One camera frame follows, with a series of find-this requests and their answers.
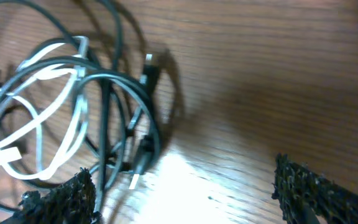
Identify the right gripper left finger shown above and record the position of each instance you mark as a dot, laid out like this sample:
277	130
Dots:
72	202

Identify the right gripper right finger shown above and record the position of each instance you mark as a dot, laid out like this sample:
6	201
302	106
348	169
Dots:
304	195

